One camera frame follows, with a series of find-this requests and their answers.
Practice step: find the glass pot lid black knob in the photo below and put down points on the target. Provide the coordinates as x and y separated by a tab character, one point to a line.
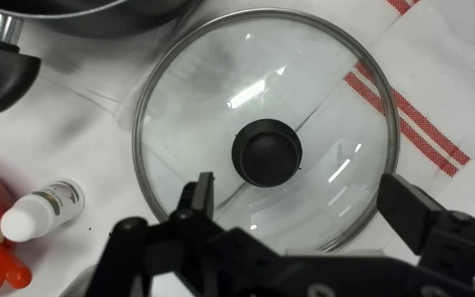
289	115

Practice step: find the black cooking pot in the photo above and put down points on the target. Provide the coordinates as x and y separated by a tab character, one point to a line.
88	19

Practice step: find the white towel red stripes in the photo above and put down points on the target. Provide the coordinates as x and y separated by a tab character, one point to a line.
431	72

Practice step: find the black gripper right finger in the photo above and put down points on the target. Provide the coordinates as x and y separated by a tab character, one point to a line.
408	210

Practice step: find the small white bottle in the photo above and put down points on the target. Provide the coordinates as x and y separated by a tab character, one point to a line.
44	210

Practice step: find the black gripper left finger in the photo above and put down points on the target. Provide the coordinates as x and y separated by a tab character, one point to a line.
199	196

